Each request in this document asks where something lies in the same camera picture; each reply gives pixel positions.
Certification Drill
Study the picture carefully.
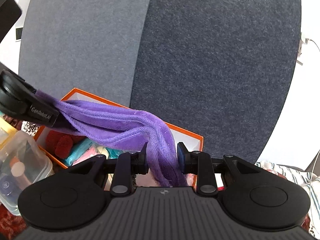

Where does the purple fleece cloth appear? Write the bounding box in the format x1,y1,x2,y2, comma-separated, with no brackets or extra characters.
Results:
35,89,189,188

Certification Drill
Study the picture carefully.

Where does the white pink plush toy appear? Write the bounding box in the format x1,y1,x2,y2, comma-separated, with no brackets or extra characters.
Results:
136,173,160,187

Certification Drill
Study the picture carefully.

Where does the red fuzzy plush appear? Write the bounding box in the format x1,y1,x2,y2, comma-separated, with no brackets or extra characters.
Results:
45,131,86,159

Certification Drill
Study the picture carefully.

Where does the clear plastic storage box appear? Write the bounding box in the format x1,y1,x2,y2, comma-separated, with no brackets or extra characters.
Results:
1,119,54,216

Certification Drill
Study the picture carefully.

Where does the teal packet in box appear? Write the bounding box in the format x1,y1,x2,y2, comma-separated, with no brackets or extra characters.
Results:
62,138,124,167

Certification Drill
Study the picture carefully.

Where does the light grey felt panel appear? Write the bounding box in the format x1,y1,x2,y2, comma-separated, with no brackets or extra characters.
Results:
18,0,150,106

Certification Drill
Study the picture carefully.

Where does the dark grey felt panel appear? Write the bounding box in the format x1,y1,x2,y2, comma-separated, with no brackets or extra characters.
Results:
130,0,302,163

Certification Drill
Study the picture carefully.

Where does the striped white grey cloth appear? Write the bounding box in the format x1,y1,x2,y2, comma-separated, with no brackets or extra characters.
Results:
255,161,319,239

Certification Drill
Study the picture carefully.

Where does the red white patterned blanket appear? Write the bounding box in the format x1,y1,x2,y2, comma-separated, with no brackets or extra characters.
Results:
1,115,26,239

